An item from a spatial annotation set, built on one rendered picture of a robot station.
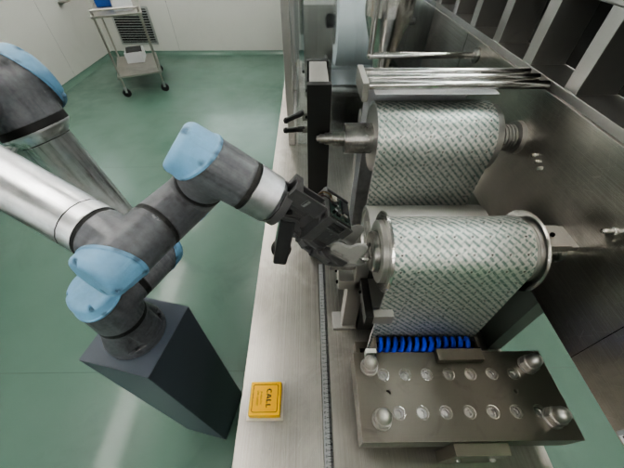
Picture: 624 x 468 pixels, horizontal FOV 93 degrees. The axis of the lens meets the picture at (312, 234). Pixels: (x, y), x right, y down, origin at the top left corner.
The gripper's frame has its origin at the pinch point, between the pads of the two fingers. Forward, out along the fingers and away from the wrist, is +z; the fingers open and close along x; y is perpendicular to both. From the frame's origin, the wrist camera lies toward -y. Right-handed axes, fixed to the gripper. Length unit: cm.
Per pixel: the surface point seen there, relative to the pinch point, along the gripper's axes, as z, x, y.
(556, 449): 158, -17, -28
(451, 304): 17.9, -6.4, 6.9
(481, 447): 30.1, -26.9, -2.0
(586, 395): 180, 6, -9
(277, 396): 7.0, -15.8, -33.8
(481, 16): 14, 63, 44
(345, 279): 5.2, 1.6, -7.6
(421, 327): 21.7, -6.4, -2.6
